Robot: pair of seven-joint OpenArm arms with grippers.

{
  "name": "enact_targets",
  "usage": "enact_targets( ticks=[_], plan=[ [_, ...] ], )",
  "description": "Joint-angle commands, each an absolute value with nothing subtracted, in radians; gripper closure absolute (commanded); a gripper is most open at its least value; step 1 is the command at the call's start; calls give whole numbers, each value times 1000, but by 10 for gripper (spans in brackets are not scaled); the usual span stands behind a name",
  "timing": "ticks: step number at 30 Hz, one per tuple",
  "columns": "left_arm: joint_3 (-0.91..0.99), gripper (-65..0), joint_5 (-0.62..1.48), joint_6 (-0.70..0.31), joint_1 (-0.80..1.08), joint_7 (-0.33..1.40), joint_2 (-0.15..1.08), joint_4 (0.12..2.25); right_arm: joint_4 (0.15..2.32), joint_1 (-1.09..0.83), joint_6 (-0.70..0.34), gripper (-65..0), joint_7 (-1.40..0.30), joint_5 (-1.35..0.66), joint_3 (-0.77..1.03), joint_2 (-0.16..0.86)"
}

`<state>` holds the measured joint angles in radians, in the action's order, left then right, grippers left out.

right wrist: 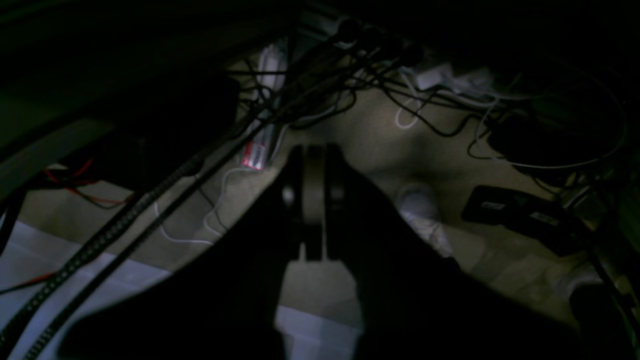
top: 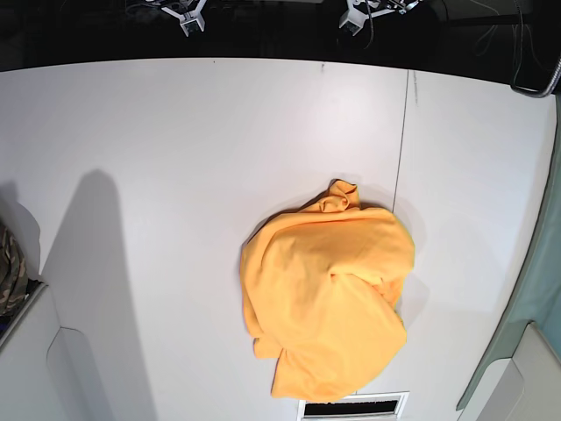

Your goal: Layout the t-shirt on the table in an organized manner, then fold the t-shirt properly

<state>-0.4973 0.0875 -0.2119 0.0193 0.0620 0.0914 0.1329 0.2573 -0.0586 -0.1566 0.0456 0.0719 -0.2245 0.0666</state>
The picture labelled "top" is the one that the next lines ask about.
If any yellow t-shirt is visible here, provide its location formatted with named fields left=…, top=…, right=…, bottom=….
left=239, top=180, right=415, bottom=403

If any white floor vent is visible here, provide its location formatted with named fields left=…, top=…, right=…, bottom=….
left=297, top=391, right=409, bottom=421

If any camouflage cloth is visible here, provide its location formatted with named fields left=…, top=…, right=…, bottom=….
left=0, top=224, right=29, bottom=317

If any white left bin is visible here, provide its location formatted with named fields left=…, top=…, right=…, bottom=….
left=1, top=283, right=114, bottom=420

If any white bin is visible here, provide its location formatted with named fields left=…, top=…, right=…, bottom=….
left=1, top=283, right=114, bottom=420
left=459, top=323, right=560, bottom=421

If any white right bin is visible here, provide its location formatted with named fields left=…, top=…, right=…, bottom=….
left=459, top=323, right=560, bottom=421

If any grey metal hose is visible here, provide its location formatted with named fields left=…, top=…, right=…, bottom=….
left=510, top=61, right=561, bottom=98

